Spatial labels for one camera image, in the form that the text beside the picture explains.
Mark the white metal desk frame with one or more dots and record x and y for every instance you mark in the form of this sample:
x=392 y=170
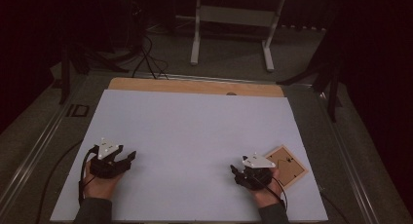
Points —
x=233 y=16

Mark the dark equipment with red light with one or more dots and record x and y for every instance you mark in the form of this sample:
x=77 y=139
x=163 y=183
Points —
x=138 y=9

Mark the metal floor rail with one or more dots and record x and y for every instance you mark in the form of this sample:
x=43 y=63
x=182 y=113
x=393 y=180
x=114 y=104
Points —
x=227 y=78
x=35 y=152
x=349 y=172

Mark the person's left hand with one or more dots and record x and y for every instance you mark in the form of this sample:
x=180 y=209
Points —
x=99 y=188

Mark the person's right hand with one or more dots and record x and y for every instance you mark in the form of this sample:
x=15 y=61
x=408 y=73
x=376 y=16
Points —
x=268 y=194

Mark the black square floor socket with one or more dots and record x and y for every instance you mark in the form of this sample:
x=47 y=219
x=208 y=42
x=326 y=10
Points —
x=78 y=110

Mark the white foam board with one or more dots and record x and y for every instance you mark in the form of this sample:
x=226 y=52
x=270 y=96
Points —
x=188 y=136

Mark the black metal stand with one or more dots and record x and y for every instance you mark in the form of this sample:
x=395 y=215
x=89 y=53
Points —
x=66 y=78
x=332 y=97

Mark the wooden picture frame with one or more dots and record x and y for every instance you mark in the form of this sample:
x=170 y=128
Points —
x=290 y=170

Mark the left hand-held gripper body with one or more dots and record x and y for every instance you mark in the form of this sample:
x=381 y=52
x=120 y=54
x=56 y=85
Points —
x=107 y=167

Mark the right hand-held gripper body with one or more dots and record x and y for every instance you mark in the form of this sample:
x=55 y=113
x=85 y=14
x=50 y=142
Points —
x=258 y=175

